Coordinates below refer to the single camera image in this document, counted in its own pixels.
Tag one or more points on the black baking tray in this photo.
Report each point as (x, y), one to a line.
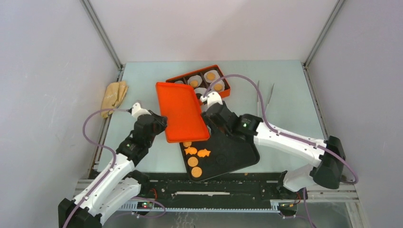
(227, 155)

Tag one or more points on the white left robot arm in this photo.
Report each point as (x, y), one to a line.
(117, 183)

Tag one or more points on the round orange biscuit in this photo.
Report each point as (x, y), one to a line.
(210, 76)
(218, 87)
(196, 172)
(192, 162)
(194, 83)

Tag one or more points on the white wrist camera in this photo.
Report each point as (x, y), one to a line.
(211, 98)
(137, 110)

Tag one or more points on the silver metal tongs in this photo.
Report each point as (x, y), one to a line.
(266, 104)

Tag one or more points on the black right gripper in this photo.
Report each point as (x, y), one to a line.
(223, 106)

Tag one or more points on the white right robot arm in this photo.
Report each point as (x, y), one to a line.
(322, 168)

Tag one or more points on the orange fish cookie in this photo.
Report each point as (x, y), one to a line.
(191, 151)
(203, 153)

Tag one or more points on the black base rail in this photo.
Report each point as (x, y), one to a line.
(233, 192)

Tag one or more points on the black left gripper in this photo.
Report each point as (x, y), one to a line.
(161, 121)

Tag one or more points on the orange cookie box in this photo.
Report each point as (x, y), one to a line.
(201, 72)

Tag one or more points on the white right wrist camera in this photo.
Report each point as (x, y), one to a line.
(211, 98)

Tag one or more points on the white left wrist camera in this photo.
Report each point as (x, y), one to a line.
(137, 110)

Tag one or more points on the orange box lid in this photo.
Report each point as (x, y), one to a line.
(178, 102)

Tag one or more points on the beige crumpled cloth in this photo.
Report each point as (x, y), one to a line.
(113, 97)

